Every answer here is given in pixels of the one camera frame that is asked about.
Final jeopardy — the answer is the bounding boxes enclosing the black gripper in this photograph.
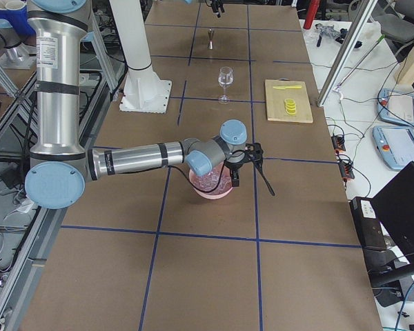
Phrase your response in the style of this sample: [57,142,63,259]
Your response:
[225,151,247,187]

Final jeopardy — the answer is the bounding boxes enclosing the steel jigger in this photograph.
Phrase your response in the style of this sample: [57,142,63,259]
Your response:
[208,28,215,50]

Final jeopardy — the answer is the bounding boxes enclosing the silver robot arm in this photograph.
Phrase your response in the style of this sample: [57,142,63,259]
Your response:
[25,1,248,209]

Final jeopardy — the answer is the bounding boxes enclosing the pink bowl of ice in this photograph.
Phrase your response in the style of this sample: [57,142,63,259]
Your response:
[189,163,233,199]

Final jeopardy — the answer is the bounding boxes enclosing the clear wine glass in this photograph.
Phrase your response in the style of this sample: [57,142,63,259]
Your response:
[218,66,234,104]

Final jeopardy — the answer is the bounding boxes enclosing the bamboo cutting board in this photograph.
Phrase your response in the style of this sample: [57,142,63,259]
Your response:
[264,79,313,123]

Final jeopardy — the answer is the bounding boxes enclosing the red fire extinguisher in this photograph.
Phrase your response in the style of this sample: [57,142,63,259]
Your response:
[303,0,320,30]

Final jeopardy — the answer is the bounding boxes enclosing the yellow plastic knife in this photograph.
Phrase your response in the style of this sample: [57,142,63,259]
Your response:
[273,85,302,90]

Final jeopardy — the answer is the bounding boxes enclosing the black box device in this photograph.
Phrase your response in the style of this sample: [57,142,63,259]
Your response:
[349,197,386,252]

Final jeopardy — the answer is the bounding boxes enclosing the near teach pendant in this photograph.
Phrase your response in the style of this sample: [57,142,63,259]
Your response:
[372,126,414,171]

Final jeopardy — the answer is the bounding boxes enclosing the teach pendant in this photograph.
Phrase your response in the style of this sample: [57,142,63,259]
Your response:
[377,88,414,127]
[372,126,414,171]

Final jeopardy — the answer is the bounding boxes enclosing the metal rod tool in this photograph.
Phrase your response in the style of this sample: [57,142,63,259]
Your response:
[332,34,385,97]

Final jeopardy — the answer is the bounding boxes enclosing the black monitor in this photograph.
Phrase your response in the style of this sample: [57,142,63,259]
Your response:
[370,161,414,287]

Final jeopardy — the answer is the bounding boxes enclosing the far teach pendant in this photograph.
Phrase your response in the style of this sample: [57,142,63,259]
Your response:
[377,88,414,127]

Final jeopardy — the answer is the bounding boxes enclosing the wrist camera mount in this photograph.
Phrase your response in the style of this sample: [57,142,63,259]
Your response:
[243,142,264,167]

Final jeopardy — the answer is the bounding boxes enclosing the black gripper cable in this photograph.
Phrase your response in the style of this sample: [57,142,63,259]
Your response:
[168,148,276,197]

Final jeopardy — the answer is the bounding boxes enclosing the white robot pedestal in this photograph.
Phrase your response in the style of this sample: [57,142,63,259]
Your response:
[110,0,172,113]

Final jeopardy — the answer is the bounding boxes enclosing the aluminium frame post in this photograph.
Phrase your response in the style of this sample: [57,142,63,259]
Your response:
[317,0,377,107]

